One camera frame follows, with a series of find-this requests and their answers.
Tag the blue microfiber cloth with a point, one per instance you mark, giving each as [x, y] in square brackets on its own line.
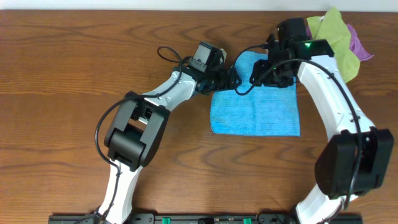
[265, 111]

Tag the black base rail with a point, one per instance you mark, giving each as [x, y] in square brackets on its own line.
[149, 218]

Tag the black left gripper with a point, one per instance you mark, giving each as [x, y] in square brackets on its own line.
[222, 80]

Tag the purple microfiber cloth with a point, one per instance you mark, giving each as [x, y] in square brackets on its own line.
[356, 46]

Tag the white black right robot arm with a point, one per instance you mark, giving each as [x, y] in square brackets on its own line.
[355, 159]

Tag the green microfiber cloth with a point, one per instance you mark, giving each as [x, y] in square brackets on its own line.
[332, 28]

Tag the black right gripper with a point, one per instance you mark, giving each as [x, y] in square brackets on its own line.
[259, 70]

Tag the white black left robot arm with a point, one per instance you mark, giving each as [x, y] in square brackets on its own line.
[138, 126]

